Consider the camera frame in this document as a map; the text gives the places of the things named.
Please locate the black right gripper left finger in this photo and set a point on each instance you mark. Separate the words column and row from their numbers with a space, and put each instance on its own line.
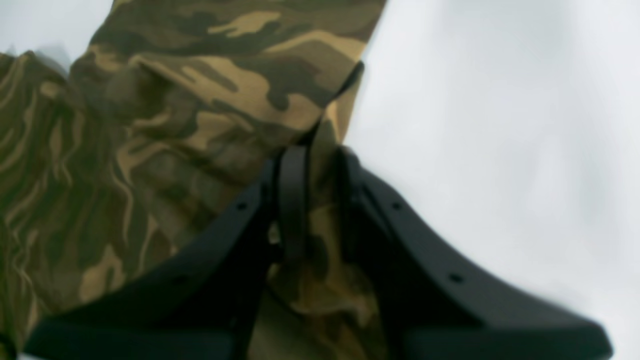
column 200, row 304

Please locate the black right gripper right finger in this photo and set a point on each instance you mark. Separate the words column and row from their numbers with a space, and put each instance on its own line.
column 434, row 302

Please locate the camouflage T-shirt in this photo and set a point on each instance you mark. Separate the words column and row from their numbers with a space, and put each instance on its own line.
column 158, row 126

